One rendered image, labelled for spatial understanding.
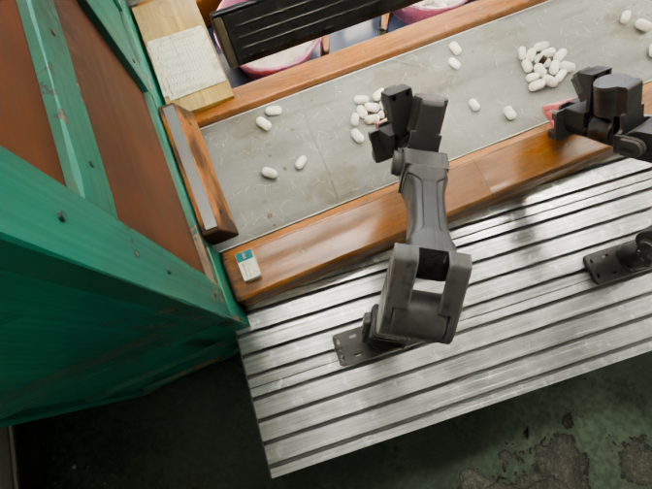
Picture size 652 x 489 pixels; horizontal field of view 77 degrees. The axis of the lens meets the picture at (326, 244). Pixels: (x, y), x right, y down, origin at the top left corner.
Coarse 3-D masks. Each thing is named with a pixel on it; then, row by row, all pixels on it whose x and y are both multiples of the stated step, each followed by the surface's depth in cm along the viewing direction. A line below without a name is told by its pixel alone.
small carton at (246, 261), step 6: (240, 252) 83; (246, 252) 82; (252, 252) 83; (240, 258) 82; (246, 258) 82; (252, 258) 82; (240, 264) 82; (246, 264) 82; (252, 264) 82; (246, 270) 82; (252, 270) 82; (258, 270) 82; (246, 276) 81; (252, 276) 81; (258, 276) 81; (246, 282) 83
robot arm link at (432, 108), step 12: (420, 96) 66; (432, 96) 67; (420, 108) 65; (432, 108) 64; (444, 108) 66; (408, 120) 69; (420, 120) 65; (432, 120) 65; (420, 132) 66; (432, 132) 66; (408, 144) 67; (420, 144) 67; (432, 144) 67; (396, 156) 65; (396, 168) 65
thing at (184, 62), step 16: (192, 32) 97; (160, 48) 96; (176, 48) 96; (192, 48) 96; (208, 48) 96; (160, 64) 95; (176, 64) 95; (192, 64) 95; (208, 64) 95; (160, 80) 94; (176, 80) 94; (192, 80) 94; (208, 80) 94; (224, 80) 94; (176, 96) 93
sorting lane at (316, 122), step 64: (576, 0) 103; (640, 0) 103; (384, 64) 99; (512, 64) 99; (576, 64) 98; (640, 64) 98; (256, 128) 95; (320, 128) 95; (448, 128) 94; (512, 128) 94; (256, 192) 91; (320, 192) 91
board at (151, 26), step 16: (160, 0) 100; (176, 0) 100; (192, 0) 100; (144, 16) 99; (160, 16) 99; (176, 16) 99; (192, 16) 99; (144, 32) 98; (160, 32) 98; (176, 32) 98; (208, 32) 98; (192, 96) 93; (208, 96) 93; (224, 96) 93; (192, 112) 93
